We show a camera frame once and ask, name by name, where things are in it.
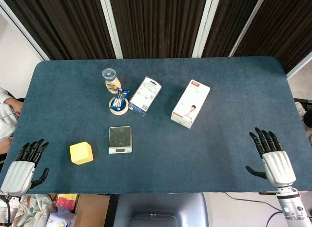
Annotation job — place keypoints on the blue snack wrapper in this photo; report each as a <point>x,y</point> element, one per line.
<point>120,99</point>

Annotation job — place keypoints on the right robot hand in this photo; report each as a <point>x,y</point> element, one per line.
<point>278,167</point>

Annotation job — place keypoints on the beige sauce bottle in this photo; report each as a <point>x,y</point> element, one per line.
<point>111,81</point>

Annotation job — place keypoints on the white carton box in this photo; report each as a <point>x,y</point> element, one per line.
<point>190,103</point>

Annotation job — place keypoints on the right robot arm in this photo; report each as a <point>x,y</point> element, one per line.
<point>292,207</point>

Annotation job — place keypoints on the yellow red toy package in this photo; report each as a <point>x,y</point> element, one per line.
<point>66,200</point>

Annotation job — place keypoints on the person in white clothes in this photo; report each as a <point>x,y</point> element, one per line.
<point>7,119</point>

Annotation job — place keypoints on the white blue blister package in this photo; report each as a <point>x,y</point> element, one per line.
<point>145,96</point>

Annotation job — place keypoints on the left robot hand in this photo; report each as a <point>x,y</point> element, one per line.
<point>19,174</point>

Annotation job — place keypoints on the patterned white cloth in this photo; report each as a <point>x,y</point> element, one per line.
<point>30,211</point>

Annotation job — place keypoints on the small digital scale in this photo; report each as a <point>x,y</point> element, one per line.
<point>120,139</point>

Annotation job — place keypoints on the cardboard box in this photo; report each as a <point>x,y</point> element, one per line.
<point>93,208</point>

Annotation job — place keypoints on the grey blue chair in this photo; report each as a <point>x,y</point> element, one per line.
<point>159,211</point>

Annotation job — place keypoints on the yellow cube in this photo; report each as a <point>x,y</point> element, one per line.
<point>81,153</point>

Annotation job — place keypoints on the blue table cloth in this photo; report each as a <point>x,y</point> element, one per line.
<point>170,149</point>

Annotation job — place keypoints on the masking tape roll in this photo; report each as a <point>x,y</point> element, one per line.
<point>118,110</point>

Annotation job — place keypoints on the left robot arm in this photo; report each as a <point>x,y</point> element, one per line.
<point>5,207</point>

